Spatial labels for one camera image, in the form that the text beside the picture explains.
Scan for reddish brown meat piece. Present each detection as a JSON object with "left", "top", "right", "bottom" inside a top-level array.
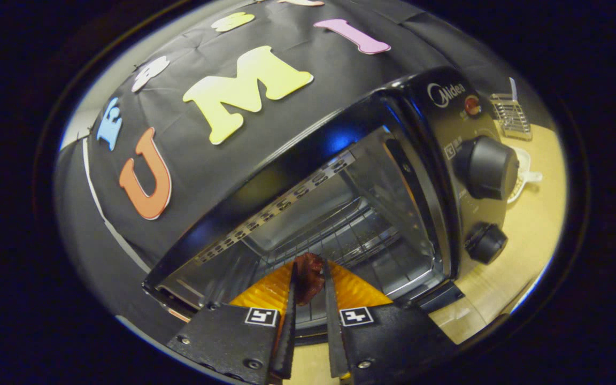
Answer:
[{"left": 293, "top": 253, "right": 326, "bottom": 306}]

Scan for black toaster oven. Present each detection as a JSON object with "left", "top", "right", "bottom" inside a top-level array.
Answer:
[{"left": 142, "top": 67, "right": 520, "bottom": 343}]

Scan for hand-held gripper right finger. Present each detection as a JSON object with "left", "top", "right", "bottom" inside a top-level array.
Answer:
[{"left": 323, "top": 259, "right": 458, "bottom": 385}]

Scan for wire mesh utensil holder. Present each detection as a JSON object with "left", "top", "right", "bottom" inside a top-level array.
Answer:
[{"left": 489, "top": 92, "right": 533, "bottom": 142}]

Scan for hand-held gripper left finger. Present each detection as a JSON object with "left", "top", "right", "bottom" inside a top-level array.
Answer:
[{"left": 166, "top": 262, "right": 298, "bottom": 385}]

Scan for white sectioned spice dish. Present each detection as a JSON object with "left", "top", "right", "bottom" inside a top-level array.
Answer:
[{"left": 507, "top": 145, "right": 544, "bottom": 205}]

